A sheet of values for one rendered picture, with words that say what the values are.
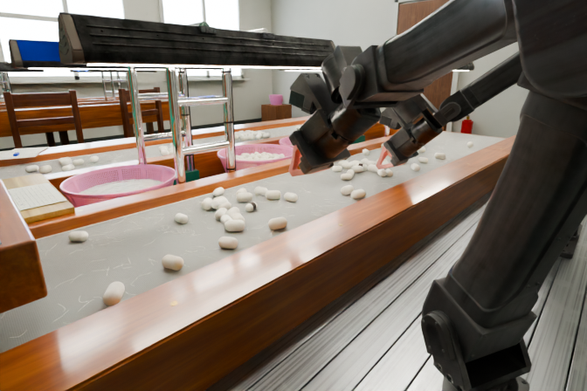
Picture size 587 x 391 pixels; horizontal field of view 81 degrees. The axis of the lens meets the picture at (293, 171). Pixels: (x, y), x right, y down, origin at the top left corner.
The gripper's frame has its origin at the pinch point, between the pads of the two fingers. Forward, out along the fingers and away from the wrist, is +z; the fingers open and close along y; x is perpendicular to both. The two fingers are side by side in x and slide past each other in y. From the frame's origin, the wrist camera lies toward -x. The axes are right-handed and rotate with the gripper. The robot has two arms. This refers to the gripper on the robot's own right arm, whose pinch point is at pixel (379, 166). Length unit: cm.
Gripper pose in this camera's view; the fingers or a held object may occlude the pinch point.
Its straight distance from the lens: 100.1
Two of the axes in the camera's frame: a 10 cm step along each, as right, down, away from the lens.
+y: -7.2, 2.0, -6.7
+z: -5.0, 5.1, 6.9
